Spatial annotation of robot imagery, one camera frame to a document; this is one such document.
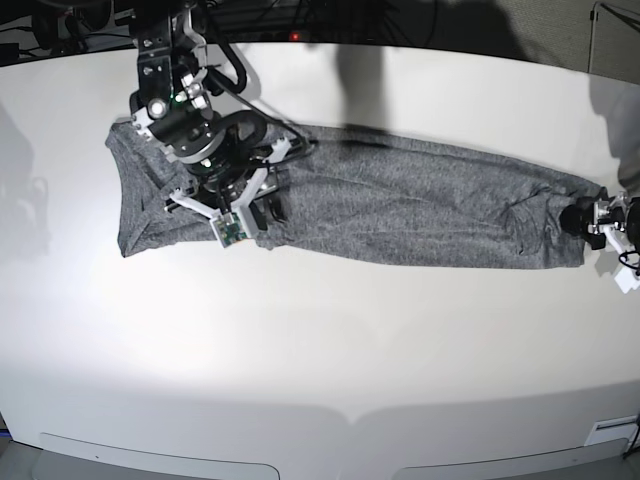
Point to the metal stand frame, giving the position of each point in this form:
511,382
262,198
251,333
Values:
614,42

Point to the white label plate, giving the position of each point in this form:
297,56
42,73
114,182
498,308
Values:
613,429

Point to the black power strip red light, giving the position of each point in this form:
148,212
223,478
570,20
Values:
296,36

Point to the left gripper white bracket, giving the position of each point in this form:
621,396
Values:
605,220

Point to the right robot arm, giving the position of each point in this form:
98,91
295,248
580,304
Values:
183,63

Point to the grey long-sleeve T-shirt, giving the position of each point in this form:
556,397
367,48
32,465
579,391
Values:
385,199

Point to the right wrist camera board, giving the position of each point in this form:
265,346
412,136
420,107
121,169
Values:
228,229

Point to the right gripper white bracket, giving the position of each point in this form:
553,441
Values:
245,185

